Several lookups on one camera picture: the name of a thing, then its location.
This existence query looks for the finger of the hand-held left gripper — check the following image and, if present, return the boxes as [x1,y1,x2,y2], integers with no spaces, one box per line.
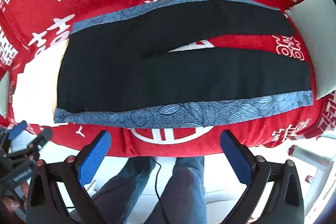
[0,120,27,152]
[8,128,53,161]

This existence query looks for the person's left leg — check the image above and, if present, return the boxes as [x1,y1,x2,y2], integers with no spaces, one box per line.
[87,157,158,224]

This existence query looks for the person's left hand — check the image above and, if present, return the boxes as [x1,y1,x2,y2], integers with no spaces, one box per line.
[0,182,29,212]

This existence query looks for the black cable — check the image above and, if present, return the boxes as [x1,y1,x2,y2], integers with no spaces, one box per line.
[64,157,162,210]

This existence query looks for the black and grey shorts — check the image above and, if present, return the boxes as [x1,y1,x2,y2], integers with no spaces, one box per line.
[53,0,314,128]

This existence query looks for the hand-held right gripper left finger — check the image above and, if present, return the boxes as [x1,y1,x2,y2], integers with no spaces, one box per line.
[26,130,112,224]

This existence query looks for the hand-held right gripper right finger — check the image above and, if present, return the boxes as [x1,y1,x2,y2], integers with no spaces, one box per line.
[220,130,305,224]

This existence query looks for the pale pillow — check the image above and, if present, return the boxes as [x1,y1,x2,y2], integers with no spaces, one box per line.
[285,0,336,101]

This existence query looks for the white metal rack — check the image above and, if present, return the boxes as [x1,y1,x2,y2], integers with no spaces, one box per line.
[289,145,334,214]

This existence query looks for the person's right leg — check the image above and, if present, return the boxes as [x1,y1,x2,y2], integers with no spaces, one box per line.
[147,156,206,224]

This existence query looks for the person's leg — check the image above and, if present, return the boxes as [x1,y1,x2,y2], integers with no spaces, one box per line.
[87,157,158,224]
[147,156,206,224]

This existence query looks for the white folded cloth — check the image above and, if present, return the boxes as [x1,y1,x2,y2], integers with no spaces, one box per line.
[12,39,70,127]

